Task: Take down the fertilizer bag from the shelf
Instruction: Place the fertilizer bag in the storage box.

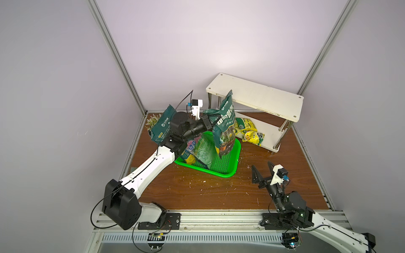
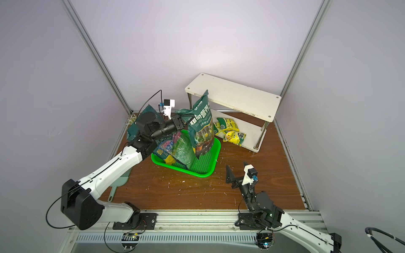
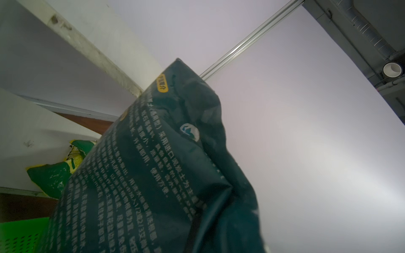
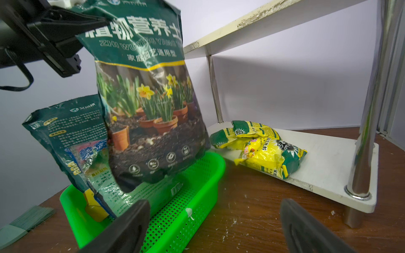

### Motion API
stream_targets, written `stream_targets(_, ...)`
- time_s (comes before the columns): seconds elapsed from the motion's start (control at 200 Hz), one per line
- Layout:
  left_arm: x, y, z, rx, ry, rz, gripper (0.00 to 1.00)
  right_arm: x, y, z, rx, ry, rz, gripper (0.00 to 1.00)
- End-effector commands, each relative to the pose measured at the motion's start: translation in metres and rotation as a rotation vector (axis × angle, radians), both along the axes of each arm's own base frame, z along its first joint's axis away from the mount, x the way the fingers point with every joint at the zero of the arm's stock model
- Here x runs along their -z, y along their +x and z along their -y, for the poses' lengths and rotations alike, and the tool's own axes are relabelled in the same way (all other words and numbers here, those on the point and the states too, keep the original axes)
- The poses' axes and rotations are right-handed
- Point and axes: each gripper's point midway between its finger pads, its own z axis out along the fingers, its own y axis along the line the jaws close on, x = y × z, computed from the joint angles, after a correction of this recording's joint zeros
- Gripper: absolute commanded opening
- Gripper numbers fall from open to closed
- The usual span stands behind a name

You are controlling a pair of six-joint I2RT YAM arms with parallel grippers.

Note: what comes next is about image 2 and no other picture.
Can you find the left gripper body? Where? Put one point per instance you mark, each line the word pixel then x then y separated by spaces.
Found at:
pixel 174 123

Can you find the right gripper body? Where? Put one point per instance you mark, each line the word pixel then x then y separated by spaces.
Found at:
pixel 238 182

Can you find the green flower print soil bag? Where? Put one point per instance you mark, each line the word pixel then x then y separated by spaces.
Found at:
pixel 200 126

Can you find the blue and green fertilizer bag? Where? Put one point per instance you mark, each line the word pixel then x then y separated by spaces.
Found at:
pixel 176 149

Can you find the yellow green small fertilizer bag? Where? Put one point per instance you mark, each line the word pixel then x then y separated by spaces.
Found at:
pixel 224 125

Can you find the large dark green soil bag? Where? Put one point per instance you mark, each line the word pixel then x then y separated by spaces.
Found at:
pixel 140 134

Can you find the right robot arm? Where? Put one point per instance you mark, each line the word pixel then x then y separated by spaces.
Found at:
pixel 314 241

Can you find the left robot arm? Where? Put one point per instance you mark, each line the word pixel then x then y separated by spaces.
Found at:
pixel 80 199

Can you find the white two-tier shelf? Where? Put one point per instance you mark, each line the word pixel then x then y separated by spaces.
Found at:
pixel 240 98

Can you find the green plastic basket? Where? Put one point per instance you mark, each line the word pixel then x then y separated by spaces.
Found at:
pixel 202 167

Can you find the right controller board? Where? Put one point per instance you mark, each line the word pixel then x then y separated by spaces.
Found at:
pixel 264 241

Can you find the controller board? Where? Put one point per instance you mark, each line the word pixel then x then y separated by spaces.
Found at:
pixel 129 241
pixel 264 241

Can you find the teal plastic dustpan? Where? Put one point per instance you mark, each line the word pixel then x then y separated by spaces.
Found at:
pixel 121 181

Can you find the left controller board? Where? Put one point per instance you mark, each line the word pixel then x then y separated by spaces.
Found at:
pixel 129 241

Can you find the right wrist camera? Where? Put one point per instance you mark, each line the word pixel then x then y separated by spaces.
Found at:
pixel 250 177

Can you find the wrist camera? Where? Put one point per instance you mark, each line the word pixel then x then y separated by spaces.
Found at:
pixel 250 177
pixel 166 107

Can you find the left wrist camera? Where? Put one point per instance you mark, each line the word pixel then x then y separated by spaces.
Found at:
pixel 166 107

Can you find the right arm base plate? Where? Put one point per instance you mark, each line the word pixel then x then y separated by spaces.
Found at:
pixel 247 221

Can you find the aluminium mounting rail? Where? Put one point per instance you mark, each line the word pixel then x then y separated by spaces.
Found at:
pixel 199 226

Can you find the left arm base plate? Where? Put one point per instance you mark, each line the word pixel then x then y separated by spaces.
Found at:
pixel 138 221

